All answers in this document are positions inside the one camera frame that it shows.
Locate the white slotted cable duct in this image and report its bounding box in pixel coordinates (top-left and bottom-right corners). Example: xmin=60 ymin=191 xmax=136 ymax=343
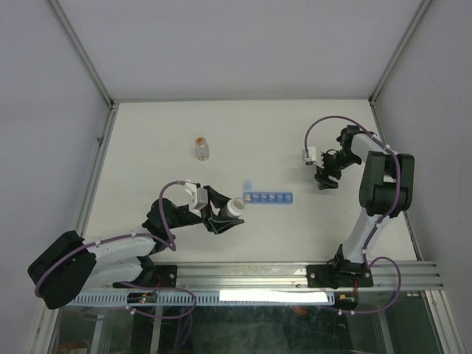
xmin=69 ymin=289 xmax=335 ymax=308

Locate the aluminium frame post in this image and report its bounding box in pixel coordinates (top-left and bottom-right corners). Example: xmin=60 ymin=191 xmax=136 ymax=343
xmin=369 ymin=0 xmax=433 ymax=106
xmin=46 ymin=0 xmax=114 ymax=108

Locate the left aluminium frame post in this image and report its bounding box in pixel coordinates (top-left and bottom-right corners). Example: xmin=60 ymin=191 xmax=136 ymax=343
xmin=46 ymin=0 xmax=114 ymax=108

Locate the blue weekly pill organizer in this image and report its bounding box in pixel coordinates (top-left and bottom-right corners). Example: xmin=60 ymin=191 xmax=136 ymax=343
xmin=243 ymin=180 xmax=294 ymax=205

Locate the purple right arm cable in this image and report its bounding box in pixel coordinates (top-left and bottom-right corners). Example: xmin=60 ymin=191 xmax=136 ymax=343
xmin=304 ymin=116 xmax=403 ymax=316

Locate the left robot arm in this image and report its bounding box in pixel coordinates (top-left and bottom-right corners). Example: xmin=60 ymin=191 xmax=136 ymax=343
xmin=27 ymin=181 xmax=245 ymax=310

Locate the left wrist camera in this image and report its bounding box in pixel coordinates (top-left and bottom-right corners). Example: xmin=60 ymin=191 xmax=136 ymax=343
xmin=184 ymin=181 xmax=209 ymax=217

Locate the aluminium mounting rail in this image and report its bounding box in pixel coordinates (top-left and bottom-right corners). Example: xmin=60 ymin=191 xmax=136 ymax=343
xmin=47 ymin=260 xmax=443 ymax=294

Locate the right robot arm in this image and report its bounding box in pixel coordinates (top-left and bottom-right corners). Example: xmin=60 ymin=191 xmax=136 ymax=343
xmin=307 ymin=125 xmax=414 ymax=289

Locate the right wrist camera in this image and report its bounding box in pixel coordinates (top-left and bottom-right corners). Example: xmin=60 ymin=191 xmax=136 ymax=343
xmin=302 ymin=146 xmax=317 ymax=165

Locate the right aluminium frame post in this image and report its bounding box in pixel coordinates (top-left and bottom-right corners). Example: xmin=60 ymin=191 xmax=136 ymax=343
xmin=369 ymin=0 xmax=433 ymax=106

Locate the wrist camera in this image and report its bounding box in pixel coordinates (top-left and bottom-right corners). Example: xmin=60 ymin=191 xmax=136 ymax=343
xmin=302 ymin=146 xmax=317 ymax=165
xmin=184 ymin=181 xmax=209 ymax=217

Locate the clear jar with gold lid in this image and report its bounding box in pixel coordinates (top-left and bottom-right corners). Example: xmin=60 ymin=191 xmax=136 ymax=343
xmin=195 ymin=136 xmax=210 ymax=161

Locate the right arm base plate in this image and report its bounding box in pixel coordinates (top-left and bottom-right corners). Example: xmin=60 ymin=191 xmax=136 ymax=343
xmin=306 ymin=263 xmax=373 ymax=289

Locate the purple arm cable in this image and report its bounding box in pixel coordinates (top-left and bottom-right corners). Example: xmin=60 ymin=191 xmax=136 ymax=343
xmin=304 ymin=116 xmax=403 ymax=316
xmin=34 ymin=179 xmax=198 ymax=318

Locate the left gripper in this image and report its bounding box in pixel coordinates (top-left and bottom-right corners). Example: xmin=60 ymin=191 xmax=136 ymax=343
xmin=166 ymin=187 xmax=244 ymax=233

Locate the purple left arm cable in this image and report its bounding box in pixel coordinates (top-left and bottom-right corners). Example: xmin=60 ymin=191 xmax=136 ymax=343
xmin=34 ymin=179 xmax=198 ymax=318

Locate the white vitamin B bottle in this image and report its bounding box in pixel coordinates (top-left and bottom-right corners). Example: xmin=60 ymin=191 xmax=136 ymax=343
xmin=219 ymin=198 xmax=245 ymax=218

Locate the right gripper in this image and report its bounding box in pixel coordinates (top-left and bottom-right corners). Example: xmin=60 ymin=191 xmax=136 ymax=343
xmin=314 ymin=150 xmax=361 ymax=189

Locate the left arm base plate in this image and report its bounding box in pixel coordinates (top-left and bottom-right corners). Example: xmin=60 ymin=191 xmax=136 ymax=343
xmin=112 ymin=265 xmax=178 ymax=290

